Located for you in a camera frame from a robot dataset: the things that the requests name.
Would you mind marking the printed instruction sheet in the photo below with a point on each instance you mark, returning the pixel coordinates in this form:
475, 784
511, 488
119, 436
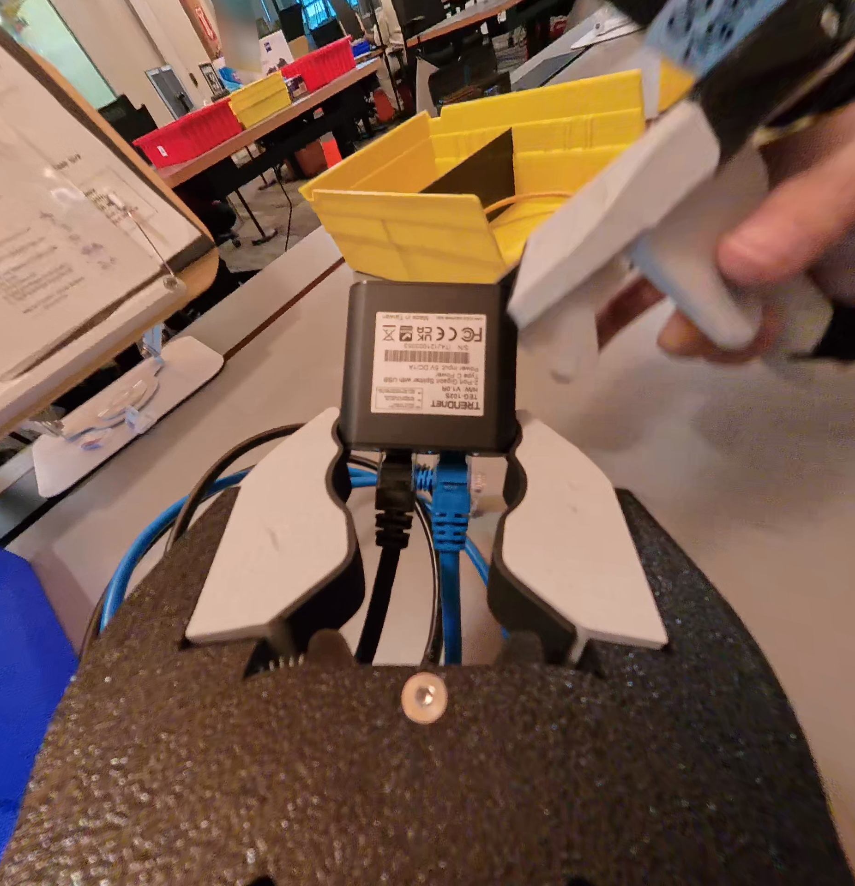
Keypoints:
53, 228

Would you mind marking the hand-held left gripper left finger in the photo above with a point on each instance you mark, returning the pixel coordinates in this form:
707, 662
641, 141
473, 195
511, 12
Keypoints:
275, 540

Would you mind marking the red storage bin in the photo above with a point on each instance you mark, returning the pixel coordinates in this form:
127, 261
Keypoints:
192, 131
320, 62

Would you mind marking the blue plastic bin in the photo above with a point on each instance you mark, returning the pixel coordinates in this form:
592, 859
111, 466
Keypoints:
19, 692

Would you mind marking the orange cone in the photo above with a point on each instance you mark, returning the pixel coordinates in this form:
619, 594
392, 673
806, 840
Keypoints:
330, 152

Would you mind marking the grey desk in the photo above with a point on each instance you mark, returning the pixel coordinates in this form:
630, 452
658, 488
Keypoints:
711, 519

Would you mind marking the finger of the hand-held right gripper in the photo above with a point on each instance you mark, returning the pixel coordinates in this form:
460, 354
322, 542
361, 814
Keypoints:
576, 339
607, 201

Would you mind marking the person's right hand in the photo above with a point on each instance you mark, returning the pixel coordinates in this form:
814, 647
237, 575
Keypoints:
801, 228

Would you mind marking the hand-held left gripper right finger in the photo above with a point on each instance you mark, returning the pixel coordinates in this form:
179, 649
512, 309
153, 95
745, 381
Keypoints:
580, 547

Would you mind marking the grey door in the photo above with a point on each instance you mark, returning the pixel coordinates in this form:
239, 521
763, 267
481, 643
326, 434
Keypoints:
168, 90

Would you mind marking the small yellow storage bin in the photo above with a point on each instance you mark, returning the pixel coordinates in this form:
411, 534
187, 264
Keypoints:
260, 100

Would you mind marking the wooden table with black legs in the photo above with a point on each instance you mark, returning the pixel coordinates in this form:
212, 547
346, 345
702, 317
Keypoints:
275, 131

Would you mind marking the white stand base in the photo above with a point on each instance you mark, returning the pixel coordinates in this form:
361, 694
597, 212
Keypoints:
185, 374

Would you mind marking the black network splitter box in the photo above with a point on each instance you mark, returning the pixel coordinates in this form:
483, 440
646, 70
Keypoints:
362, 367

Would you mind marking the tilted document board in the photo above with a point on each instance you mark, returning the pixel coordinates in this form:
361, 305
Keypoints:
192, 277

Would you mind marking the black bin divider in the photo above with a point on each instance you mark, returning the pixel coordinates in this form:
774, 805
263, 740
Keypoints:
483, 173

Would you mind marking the yellow plastic bin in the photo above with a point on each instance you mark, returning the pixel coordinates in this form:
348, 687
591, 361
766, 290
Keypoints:
413, 235

